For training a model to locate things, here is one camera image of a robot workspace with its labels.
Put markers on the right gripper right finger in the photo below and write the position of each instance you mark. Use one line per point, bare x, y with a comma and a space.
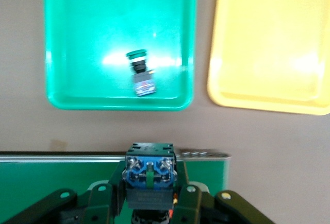
196, 206

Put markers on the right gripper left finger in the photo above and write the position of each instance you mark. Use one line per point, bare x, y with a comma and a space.
100, 203

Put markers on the yellow cap push button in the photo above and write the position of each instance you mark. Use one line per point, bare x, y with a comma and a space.
148, 167

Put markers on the green cap push button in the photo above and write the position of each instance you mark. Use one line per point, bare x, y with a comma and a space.
143, 82

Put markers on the green conveyor belt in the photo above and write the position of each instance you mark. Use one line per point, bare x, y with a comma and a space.
51, 177

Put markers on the brown tape patch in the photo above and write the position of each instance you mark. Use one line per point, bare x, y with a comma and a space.
57, 144

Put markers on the green plastic tray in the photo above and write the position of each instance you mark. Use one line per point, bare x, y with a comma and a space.
90, 28

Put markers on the yellow plastic tray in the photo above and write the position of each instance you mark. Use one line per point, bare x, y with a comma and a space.
270, 41

